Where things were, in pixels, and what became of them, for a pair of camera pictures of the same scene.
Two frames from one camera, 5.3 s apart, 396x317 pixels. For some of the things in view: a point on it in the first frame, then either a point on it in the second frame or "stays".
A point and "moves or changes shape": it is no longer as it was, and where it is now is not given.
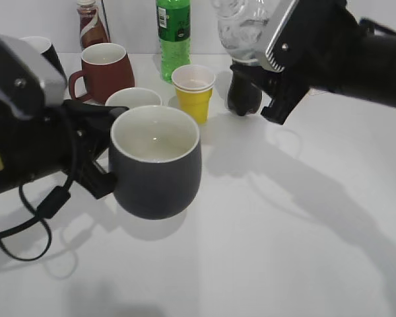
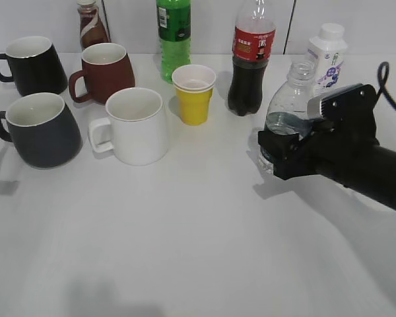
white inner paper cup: x=193 y=77 stays
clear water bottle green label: x=247 y=28 → x=288 y=109
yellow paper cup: x=197 y=103 stays
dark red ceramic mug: x=105 y=69 stays
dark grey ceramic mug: x=155 y=154 moves or changes shape
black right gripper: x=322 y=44 → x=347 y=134
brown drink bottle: x=93 y=24 stays
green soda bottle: x=174 y=30 stays
